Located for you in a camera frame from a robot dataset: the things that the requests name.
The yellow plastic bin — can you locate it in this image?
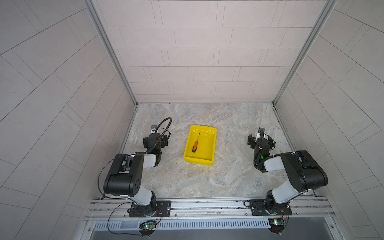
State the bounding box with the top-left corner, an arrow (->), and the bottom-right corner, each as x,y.
183,125 -> 217,166

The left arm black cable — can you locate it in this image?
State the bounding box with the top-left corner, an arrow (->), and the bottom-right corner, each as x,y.
96,116 -> 173,199

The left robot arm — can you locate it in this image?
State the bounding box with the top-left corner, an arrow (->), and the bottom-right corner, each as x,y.
101,125 -> 170,218

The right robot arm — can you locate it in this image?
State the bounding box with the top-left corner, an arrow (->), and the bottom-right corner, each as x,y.
247,128 -> 329,216

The orange handled screwdriver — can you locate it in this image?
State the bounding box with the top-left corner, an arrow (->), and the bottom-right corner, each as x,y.
192,133 -> 200,153

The aluminium right corner post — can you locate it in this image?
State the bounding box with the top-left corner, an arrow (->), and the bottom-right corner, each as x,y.
272,0 -> 338,106

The aluminium left corner post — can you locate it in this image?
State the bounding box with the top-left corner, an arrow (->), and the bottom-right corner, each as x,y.
85,0 -> 138,108

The circuit board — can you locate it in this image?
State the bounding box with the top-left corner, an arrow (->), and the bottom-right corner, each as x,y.
139,221 -> 157,231
268,219 -> 286,234

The left circuit board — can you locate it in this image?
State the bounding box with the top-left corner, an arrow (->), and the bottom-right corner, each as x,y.
139,221 -> 157,231

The right circuit board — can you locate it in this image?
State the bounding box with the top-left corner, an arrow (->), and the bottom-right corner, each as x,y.
268,219 -> 286,234

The aluminium front rail frame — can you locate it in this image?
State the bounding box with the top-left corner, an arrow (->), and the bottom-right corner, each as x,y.
76,196 -> 346,240

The white slotted cable duct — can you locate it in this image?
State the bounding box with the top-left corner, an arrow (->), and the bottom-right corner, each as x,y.
94,219 -> 271,232

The aluminium corner post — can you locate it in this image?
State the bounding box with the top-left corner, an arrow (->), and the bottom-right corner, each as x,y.
272,0 -> 338,106
85,0 -> 138,108

